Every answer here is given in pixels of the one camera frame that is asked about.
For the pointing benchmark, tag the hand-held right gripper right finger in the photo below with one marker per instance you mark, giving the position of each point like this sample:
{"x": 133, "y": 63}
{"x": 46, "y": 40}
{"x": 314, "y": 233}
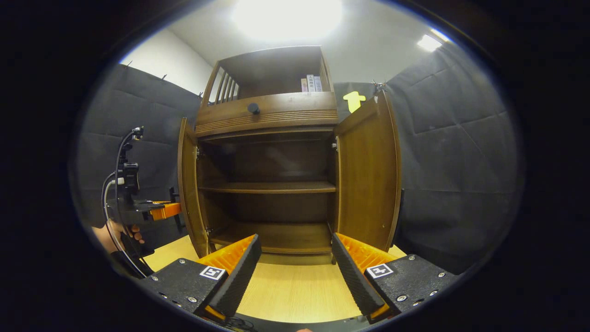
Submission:
{"x": 352, "y": 272}

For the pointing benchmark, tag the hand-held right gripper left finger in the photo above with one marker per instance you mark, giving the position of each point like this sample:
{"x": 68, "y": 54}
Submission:
{"x": 239, "y": 272}

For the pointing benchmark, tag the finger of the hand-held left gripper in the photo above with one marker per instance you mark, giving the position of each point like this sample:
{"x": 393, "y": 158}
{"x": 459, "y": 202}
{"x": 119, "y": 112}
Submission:
{"x": 166, "y": 210}

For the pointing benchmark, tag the brown wooden cabinet door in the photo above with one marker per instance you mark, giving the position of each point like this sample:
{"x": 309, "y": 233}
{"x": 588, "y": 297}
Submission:
{"x": 190, "y": 193}
{"x": 368, "y": 175}

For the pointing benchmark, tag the brown wooden double-door shoe cabinet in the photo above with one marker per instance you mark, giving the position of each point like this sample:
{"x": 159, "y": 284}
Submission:
{"x": 267, "y": 110}

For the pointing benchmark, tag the wooden inner shelf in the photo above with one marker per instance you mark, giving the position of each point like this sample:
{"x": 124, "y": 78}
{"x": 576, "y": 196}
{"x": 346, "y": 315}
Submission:
{"x": 267, "y": 187}

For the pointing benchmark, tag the black backdrop cloth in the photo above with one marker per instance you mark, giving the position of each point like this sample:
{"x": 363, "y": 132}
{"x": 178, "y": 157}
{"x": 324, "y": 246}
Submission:
{"x": 461, "y": 152}

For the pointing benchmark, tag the curved wooden drawer with knob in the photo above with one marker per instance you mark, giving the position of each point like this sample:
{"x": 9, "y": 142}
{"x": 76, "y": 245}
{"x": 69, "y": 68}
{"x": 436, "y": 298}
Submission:
{"x": 295, "y": 113}

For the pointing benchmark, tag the pink book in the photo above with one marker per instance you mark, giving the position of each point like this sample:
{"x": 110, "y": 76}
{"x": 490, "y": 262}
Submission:
{"x": 304, "y": 85}

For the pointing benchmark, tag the grey book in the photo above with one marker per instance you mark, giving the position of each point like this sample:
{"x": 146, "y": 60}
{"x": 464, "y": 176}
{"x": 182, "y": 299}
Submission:
{"x": 318, "y": 85}

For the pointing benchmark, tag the white book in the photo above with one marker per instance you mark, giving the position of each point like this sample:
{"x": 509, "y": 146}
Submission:
{"x": 310, "y": 84}

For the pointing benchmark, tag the large ceiling light panel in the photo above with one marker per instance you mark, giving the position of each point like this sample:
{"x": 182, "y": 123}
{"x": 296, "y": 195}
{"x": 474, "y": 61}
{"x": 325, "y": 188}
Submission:
{"x": 288, "y": 18}

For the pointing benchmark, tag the small ceiling light panel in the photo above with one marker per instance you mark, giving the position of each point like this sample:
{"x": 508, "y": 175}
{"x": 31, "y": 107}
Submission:
{"x": 429, "y": 42}

